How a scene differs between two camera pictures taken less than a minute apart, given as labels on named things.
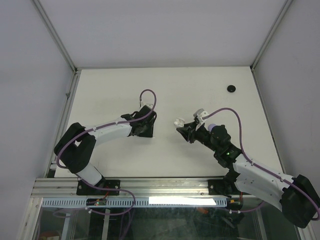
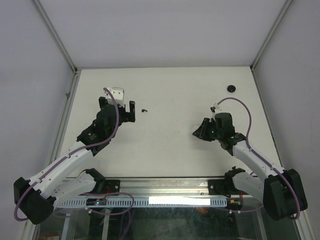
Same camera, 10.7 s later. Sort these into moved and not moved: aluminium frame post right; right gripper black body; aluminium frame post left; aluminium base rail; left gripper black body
Moved: right gripper black body; left gripper black body
Not moved: aluminium frame post left; aluminium frame post right; aluminium base rail
